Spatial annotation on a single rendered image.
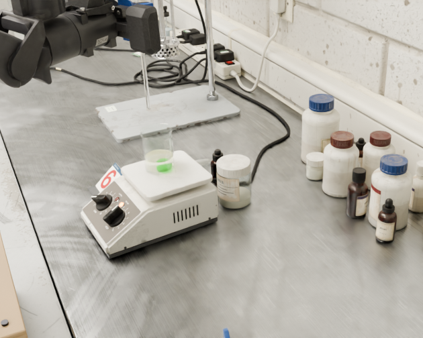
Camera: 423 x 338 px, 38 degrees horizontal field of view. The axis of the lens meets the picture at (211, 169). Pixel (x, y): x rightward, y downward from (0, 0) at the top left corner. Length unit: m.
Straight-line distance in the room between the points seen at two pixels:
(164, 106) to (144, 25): 0.67
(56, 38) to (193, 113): 0.67
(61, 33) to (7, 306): 0.34
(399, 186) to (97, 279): 0.48
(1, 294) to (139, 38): 0.36
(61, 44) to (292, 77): 0.73
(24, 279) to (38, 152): 0.43
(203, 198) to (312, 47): 0.55
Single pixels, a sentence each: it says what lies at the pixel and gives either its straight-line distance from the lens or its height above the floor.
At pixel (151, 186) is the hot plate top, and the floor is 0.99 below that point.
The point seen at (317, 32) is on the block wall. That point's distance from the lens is 1.39.
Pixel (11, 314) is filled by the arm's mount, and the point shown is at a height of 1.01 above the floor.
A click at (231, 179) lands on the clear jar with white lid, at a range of 1.03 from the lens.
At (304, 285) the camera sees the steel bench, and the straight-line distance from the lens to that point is 0.90.
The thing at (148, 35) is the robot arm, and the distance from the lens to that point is 0.81.
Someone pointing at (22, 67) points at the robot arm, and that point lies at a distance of 0.76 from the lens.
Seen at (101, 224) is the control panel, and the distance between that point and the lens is 0.99.
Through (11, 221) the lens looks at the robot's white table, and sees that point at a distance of 1.12.
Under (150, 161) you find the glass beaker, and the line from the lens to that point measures 0.99.
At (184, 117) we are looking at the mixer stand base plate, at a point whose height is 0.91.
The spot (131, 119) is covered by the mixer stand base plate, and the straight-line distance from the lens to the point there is 1.41.
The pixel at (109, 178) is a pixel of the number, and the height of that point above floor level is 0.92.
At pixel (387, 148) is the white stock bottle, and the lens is 1.10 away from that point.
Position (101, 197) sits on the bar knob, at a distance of 1.01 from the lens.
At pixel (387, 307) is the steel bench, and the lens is 0.88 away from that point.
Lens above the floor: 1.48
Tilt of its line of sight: 29 degrees down
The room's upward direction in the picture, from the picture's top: 3 degrees counter-clockwise
